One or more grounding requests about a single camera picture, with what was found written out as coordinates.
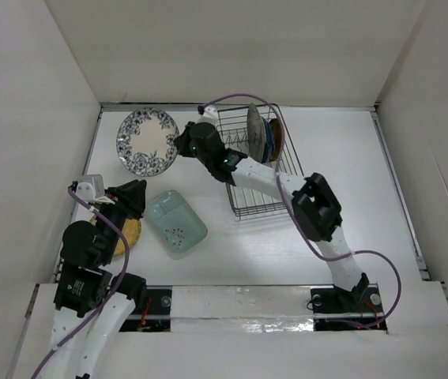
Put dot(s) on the dark blue leaf dish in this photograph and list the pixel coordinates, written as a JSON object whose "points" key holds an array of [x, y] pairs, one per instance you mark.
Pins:
{"points": [[269, 142]]}

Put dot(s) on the grey reindeer plate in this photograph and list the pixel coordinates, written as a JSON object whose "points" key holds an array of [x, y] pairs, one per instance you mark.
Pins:
{"points": [[256, 134]]}

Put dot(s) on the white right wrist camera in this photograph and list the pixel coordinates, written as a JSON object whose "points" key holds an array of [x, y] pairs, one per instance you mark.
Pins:
{"points": [[208, 114]]}

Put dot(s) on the metal front rail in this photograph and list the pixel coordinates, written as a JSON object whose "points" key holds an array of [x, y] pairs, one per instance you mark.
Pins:
{"points": [[228, 314]]}

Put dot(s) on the blue floral white plate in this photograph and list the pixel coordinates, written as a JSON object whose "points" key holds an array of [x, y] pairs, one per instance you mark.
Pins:
{"points": [[145, 142]]}

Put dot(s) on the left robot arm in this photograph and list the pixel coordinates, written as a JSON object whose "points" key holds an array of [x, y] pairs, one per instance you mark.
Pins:
{"points": [[95, 293]]}

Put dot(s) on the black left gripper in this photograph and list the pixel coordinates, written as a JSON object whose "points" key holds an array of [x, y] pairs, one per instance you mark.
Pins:
{"points": [[129, 197]]}

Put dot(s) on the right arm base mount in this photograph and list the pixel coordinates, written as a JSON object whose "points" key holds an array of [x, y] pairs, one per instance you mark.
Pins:
{"points": [[324, 300]]}

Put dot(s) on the grey wire dish rack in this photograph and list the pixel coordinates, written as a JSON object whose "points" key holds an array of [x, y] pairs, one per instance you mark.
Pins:
{"points": [[248, 204]]}

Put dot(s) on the yellow woven round plate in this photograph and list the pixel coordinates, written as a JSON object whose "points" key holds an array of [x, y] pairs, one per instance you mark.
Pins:
{"points": [[129, 237]]}

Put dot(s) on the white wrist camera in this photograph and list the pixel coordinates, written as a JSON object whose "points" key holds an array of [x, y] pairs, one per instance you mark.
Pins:
{"points": [[208, 114], [89, 188]]}

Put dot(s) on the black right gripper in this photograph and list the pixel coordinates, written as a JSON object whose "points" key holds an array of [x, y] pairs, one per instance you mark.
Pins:
{"points": [[183, 140]]}

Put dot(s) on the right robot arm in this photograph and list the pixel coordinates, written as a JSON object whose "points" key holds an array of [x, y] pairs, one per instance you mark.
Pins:
{"points": [[310, 202]]}

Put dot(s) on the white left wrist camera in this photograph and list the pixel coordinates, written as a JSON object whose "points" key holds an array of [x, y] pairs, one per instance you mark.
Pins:
{"points": [[89, 188]]}

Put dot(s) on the yellow patterned round plate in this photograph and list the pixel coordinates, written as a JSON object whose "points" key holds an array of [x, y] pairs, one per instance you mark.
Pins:
{"points": [[276, 129]]}

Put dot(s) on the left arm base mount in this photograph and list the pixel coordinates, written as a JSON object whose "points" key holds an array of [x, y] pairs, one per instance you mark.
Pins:
{"points": [[152, 308]]}

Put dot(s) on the light green rectangular tray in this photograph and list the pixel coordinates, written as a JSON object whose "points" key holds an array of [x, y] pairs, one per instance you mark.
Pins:
{"points": [[175, 224]]}

